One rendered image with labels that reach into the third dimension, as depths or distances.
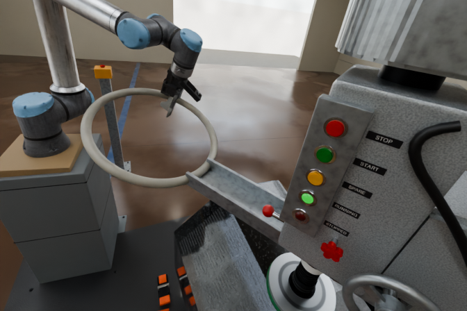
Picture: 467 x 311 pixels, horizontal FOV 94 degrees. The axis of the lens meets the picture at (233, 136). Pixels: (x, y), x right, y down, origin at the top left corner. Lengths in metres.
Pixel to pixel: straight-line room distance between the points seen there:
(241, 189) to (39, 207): 1.06
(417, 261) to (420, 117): 0.26
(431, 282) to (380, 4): 0.46
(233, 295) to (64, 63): 1.25
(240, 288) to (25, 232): 1.16
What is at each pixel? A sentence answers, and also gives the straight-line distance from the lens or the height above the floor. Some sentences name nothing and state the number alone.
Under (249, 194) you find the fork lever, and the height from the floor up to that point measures 1.08.
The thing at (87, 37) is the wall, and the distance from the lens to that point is 7.38.
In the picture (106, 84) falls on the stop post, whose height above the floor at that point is 0.95.
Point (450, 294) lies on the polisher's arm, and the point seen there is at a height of 1.25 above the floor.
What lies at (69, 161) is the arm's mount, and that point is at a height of 0.88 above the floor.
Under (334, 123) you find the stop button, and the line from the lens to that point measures 0.37.
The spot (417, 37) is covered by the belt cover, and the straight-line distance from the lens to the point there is 0.37.
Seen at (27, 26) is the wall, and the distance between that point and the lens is 7.75.
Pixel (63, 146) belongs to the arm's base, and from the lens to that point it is 1.43.
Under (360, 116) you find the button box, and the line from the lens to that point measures 0.37.
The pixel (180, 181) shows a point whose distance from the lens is 0.75.
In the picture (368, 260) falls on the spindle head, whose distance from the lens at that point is 0.54.
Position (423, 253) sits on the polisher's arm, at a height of 1.31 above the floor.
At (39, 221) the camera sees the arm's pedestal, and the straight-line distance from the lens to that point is 1.58.
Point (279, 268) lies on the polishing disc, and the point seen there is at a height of 0.89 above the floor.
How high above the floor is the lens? 1.62
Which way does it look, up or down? 30 degrees down
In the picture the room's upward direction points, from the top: 8 degrees clockwise
